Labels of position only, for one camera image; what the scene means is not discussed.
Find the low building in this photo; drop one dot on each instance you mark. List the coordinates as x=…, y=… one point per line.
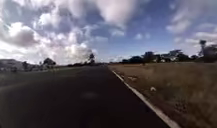
x=8, y=64

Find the round dark tree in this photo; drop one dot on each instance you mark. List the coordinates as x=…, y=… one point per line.
x=49, y=62

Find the dry grass verge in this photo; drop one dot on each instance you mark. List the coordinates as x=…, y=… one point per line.
x=182, y=86

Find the row of dark trees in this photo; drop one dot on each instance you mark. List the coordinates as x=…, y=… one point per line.
x=176, y=56

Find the white painted edge line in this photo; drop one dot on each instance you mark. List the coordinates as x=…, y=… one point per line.
x=146, y=104

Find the lone tree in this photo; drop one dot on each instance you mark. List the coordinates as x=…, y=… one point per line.
x=91, y=58

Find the dark asphalt road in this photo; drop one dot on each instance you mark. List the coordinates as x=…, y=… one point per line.
x=79, y=100

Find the pale stone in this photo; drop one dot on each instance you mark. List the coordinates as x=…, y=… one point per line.
x=153, y=89

